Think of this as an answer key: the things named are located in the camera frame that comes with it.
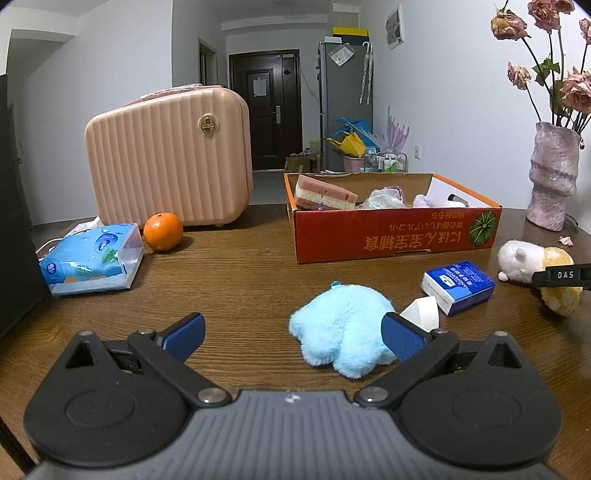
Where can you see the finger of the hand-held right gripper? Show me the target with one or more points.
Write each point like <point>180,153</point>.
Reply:
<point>563,275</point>

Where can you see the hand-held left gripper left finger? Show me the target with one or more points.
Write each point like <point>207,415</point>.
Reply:
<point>184,334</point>

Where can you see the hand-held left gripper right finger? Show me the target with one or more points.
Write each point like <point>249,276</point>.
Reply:
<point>401,337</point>

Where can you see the white and yellow plush toy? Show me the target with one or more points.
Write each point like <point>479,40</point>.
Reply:
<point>519,258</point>

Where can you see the light blue plush toy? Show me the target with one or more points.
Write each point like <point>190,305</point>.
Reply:
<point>337,323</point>

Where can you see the orange cardboard box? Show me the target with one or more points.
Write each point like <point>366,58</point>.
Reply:
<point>392,235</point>

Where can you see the white and black small item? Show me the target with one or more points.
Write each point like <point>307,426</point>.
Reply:
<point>456,201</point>

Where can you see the small purple plush toy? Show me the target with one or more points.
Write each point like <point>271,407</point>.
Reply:
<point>427,201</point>

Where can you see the clear plastic bag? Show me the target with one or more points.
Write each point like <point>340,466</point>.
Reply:
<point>381,199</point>

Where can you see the pink striped sponge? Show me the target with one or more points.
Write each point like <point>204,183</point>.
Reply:
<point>323,191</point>

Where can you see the white paper piece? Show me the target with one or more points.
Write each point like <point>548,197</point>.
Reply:
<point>422,311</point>

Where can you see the blue pocket tissue pack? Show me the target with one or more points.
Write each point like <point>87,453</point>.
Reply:
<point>457,284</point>

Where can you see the pink ceramic vase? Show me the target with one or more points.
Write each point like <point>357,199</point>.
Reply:
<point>551,180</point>

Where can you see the orange fruit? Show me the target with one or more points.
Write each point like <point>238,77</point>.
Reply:
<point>163,231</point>

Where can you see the large blue tissue pack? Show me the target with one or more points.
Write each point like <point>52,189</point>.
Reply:
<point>87,258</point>

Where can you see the white crumpled wrapper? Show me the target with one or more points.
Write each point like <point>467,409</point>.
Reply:
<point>85,226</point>

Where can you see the pink ribbed suitcase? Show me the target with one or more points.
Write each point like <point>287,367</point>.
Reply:
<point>161,161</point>

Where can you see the metal cart with bottles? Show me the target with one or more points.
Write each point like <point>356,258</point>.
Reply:
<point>388,162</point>

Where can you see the pink bin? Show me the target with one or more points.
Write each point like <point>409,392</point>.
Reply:
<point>353,163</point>

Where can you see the dried pink rose bouquet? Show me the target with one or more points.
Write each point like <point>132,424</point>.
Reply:
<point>577,90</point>

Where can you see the brown cardboard box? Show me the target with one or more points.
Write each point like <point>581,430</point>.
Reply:
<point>300,164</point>

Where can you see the purple feather decoration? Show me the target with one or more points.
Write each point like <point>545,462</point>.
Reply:
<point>392,131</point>

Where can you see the black monitor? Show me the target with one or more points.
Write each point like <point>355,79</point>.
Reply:
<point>18,207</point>

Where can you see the dark wooden entrance door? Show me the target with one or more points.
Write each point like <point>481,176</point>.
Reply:
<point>277,134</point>

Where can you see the grey refrigerator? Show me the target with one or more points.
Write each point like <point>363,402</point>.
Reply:
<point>344,97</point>

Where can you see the white paper notice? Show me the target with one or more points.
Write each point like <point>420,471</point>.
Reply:
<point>260,86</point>

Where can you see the white folded umbrella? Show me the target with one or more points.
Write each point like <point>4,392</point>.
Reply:
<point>366,69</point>

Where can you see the clear plastic pouch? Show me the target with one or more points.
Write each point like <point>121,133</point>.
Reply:
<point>341,54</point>

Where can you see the yellow and black box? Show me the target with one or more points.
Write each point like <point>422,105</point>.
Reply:
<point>351,33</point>

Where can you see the dark side door frame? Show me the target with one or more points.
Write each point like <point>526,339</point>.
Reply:
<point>207,62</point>

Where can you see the white wall breaker box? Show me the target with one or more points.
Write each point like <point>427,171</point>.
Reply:
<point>395,27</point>

